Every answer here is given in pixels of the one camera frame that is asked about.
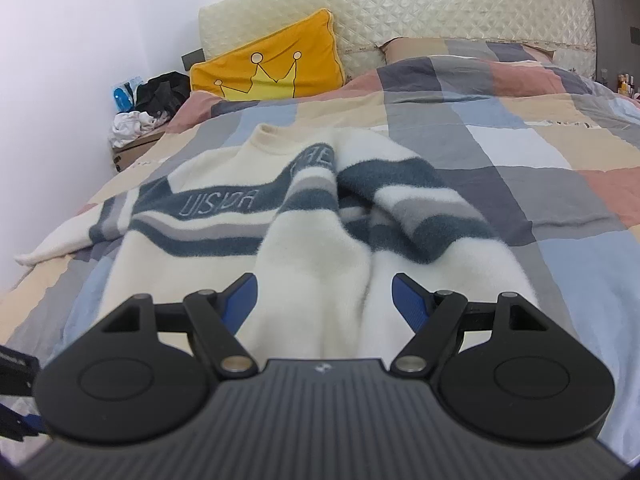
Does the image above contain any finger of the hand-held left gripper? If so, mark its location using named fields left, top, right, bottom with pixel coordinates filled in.
left=0, top=402, right=48, bottom=442

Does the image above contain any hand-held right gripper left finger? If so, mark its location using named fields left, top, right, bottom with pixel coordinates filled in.
left=97, top=272, right=259, bottom=380

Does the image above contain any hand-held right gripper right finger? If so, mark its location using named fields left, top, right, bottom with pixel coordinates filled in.
left=390, top=272, right=551, bottom=380

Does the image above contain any cream striped fuzzy sweater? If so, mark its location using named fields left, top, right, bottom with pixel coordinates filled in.
left=14, top=124, right=543, bottom=361

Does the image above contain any checked patchwork quilt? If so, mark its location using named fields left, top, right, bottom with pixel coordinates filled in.
left=0, top=37, right=640, bottom=466

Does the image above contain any cardboard box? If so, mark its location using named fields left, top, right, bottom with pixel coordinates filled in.
left=110, top=127, right=168, bottom=175

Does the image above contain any crumpled white cloth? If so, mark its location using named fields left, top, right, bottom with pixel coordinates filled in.
left=110, top=111, right=168, bottom=150

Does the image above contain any black garment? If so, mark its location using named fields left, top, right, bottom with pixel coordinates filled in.
left=135, top=71, right=192, bottom=116

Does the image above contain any blue plastic packet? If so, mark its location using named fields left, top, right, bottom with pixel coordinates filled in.
left=111, top=76, right=146, bottom=113

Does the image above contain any yellow crown pillow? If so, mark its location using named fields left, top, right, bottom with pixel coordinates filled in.
left=190, top=7, right=347, bottom=102

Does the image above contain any checked pillow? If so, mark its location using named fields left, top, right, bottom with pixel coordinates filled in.
left=381, top=36, right=556, bottom=65

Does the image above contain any cream quilted headboard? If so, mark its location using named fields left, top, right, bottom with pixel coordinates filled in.
left=198, top=0, right=603, bottom=81

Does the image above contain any row of small cosmetic bottles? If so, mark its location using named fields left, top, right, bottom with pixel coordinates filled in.
left=600, top=67, right=640, bottom=101

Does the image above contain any grey wardrobe with niche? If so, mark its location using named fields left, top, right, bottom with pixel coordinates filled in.
left=597, top=0, right=640, bottom=86

